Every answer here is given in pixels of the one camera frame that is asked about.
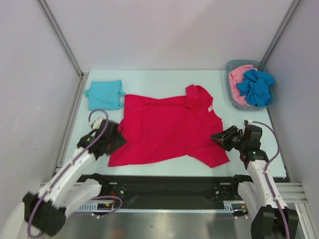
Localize folded light blue t-shirt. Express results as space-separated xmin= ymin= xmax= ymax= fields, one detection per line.
xmin=84 ymin=80 xmax=126 ymax=111

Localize aluminium frame rail front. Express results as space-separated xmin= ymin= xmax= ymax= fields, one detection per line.
xmin=276 ymin=182 xmax=308 ymax=203

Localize aluminium frame post right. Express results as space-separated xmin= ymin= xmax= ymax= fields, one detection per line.
xmin=261 ymin=0 xmax=303 ymax=65

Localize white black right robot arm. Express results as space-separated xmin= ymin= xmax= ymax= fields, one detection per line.
xmin=211 ymin=122 xmax=299 ymax=239

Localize aluminium frame post left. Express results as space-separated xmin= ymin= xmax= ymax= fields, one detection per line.
xmin=36 ymin=0 xmax=84 ymax=79

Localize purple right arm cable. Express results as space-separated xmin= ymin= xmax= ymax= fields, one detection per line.
xmin=234 ymin=119 xmax=291 ymax=239

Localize aluminium frame post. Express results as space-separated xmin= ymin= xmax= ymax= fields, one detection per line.
xmin=261 ymin=0 xmax=303 ymax=65
xmin=36 ymin=0 xmax=84 ymax=79

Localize pink t-shirt in basket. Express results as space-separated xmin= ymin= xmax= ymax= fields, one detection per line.
xmin=228 ymin=65 xmax=257 ymax=106

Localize dark blue t-shirt in basket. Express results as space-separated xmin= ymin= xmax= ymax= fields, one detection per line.
xmin=237 ymin=69 xmax=275 ymax=107

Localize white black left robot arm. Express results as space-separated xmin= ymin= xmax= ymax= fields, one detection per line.
xmin=22 ymin=117 xmax=126 ymax=238

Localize light blue cable duct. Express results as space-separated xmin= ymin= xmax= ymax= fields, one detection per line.
xmin=76 ymin=200 xmax=248 ymax=214

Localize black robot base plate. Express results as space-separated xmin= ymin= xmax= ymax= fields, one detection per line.
xmin=82 ymin=174 xmax=291 ymax=204

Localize grey plastic laundry basket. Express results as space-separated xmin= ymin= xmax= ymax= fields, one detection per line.
xmin=225 ymin=60 xmax=276 ymax=111

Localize red t-shirt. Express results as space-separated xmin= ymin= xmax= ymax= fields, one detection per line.
xmin=108 ymin=85 xmax=230 ymax=168

